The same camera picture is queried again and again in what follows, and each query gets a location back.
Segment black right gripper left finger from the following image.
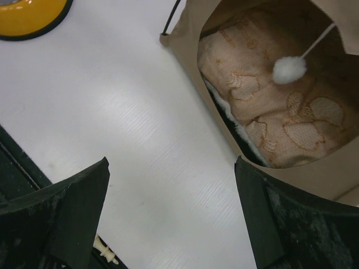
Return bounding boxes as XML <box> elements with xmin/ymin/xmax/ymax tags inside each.
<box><xmin>1</xmin><ymin>158</ymin><xmax>109</xmax><ymax>268</ymax></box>

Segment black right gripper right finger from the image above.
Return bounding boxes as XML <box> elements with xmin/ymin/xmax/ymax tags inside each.
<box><xmin>234</xmin><ymin>157</ymin><xmax>358</xmax><ymax>269</ymax></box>

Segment white fluffy pet cushion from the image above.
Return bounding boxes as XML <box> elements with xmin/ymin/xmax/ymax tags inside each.
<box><xmin>198</xmin><ymin>8</ymin><xmax>358</xmax><ymax>168</ymax></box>

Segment black tent pole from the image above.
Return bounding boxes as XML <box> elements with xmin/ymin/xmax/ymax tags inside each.
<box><xmin>161</xmin><ymin>0</ymin><xmax>181</xmax><ymax>36</ymax></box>

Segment white pompom tent toy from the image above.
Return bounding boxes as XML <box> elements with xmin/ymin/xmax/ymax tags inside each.
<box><xmin>272</xmin><ymin>23</ymin><xmax>336</xmax><ymax>85</ymax></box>

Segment white chess piece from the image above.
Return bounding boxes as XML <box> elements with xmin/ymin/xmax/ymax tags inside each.
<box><xmin>93</xmin><ymin>234</ymin><xmax>119</xmax><ymax>265</ymax></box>

